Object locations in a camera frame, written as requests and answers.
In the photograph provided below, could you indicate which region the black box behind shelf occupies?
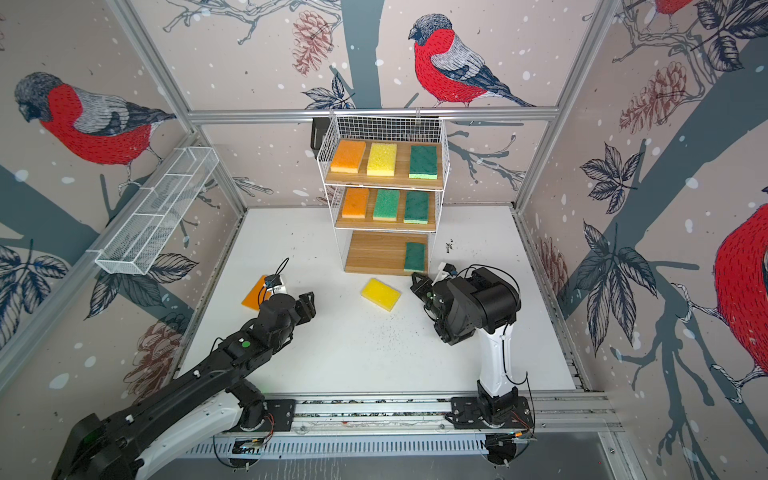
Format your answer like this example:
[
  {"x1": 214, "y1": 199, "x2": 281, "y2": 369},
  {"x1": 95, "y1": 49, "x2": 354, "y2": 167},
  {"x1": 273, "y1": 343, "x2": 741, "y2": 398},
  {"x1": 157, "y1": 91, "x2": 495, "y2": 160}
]
[{"x1": 310, "y1": 117, "x2": 331, "y2": 155}]

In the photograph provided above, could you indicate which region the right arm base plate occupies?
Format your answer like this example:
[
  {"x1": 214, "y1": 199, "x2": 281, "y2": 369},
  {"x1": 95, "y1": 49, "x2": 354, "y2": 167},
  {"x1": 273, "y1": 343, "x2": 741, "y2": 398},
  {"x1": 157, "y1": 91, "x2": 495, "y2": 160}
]
[{"x1": 444, "y1": 396, "x2": 534, "y2": 431}]

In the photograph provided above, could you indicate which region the yellow sponge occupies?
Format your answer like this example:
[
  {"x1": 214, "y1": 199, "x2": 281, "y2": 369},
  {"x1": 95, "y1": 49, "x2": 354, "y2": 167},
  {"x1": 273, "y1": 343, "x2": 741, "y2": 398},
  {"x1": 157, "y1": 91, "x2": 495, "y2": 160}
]
[
  {"x1": 366, "y1": 142, "x2": 397, "y2": 177},
  {"x1": 361, "y1": 278, "x2": 401, "y2": 312}
]

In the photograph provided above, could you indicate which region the light green sponge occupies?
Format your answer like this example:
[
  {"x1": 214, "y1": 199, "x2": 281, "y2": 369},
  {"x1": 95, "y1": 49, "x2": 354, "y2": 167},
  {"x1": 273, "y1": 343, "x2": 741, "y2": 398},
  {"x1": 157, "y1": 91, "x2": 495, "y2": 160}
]
[{"x1": 373, "y1": 189, "x2": 400, "y2": 222}]

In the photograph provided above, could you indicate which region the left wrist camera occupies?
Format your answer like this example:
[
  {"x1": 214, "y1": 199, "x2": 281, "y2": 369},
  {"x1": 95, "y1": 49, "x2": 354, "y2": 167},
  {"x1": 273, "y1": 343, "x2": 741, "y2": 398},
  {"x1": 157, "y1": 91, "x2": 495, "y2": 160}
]
[{"x1": 263, "y1": 274, "x2": 287, "y2": 299}]

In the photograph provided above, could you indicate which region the dark green sponge carried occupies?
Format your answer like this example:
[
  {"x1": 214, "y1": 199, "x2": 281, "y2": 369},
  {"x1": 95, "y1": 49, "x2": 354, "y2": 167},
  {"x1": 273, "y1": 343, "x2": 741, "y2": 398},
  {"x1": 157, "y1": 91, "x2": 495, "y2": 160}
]
[{"x1": 409, "y1": 145, "x2": 438, "y2": 180}]

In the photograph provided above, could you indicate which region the aluminium mounting rail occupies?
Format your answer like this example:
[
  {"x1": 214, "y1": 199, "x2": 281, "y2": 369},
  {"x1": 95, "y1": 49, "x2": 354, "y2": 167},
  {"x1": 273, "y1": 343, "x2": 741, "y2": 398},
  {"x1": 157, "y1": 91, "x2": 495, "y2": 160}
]
[{"x1": 267, "y1": 390, "x2": 624, "y2": 436}]

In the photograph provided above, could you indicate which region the top wooden shelf board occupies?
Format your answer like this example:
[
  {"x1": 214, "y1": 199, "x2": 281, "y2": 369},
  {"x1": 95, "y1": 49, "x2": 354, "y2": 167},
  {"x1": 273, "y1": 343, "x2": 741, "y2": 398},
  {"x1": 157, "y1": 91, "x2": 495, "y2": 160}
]
[{"x1": 318, "y1": 140, "x2": 450, "y2": 191}]

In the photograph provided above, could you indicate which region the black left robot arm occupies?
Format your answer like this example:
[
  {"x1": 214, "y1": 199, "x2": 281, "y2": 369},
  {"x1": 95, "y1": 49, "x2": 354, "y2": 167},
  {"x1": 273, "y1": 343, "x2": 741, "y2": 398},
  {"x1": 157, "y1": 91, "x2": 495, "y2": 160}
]
[{"x1": 52, "y1": 292, "x2": 316, "y2": 479}]

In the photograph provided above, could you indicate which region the dark green sponge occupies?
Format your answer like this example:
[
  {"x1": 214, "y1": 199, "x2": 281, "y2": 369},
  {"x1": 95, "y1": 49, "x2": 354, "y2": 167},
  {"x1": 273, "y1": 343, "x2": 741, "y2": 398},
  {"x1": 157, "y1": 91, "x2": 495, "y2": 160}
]
[
  {"x1": 403, "y1": 242, "x2": 427, "y2": 272},
  {"x1": 403, "y1": 191, "x2": 430, "y2": 225}
]

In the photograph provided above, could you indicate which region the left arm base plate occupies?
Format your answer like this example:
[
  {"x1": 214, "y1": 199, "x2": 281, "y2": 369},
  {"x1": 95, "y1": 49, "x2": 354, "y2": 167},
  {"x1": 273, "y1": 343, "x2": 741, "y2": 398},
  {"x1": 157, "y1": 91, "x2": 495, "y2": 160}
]
[{"x1": 236, "y1": 399, "x2": 297, "y2": 433}]

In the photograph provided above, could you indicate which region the white wire three-tier shelf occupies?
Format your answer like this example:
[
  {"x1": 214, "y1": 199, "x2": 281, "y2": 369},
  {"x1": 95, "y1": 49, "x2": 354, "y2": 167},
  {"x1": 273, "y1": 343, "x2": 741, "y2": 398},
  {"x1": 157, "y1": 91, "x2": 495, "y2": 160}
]
[{"x1": 317, "y1": 115, "x2": 450, "y2": 276}]

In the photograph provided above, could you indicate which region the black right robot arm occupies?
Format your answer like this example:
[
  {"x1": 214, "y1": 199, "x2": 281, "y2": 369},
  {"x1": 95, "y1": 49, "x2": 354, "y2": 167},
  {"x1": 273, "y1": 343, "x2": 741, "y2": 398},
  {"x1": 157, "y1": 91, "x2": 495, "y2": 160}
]
[{"x1": 410, "y1": 263, "x2": 522, "y2": 425}]

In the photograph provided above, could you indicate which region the orange sponge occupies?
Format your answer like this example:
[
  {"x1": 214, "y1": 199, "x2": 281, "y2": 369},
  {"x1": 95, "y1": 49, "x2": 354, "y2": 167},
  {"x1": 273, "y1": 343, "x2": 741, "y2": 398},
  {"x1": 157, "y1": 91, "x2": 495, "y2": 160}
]
[
  {"x1": 241, "y1": 275, "x2": 271, "y2": 311},
  {"x1": 330, "y1": 139, "x2": 366, "y2": 174},
  {"x1": 341, "y1": 187, "x2": 370, "y2": 220}
]

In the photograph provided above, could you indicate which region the perforated metal vent strip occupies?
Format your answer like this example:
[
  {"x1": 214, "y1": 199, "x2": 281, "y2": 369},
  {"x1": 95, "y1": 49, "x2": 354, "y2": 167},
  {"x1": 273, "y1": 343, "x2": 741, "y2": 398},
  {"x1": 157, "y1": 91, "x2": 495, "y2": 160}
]
[{"x1": 182, "y1": 434, "x2": 488, "y2": 461}]

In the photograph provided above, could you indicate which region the white wire wall basket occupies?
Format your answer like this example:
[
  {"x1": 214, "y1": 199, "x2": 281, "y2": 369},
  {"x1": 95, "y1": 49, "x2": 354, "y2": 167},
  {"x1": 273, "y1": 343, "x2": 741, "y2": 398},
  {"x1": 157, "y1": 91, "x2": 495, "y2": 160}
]
[{"x1": 95, "y1": 146, "x2": 219, "y2": 275}]

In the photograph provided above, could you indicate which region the middle wooden shelf board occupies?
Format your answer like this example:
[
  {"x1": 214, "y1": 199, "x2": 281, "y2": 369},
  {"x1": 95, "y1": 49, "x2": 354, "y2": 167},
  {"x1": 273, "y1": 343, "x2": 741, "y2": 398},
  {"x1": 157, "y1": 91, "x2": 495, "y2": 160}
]
[{"x1": 329, "y1": 186, "x2": 443, "y2": 233}]

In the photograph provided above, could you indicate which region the dark green sponge front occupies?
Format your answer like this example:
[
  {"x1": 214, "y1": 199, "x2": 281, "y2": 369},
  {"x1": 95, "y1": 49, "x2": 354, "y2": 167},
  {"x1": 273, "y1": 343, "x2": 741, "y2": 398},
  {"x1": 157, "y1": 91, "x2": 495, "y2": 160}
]
[{"x1": 403, "y1": 191, "x2": 430, "y2": 225}]

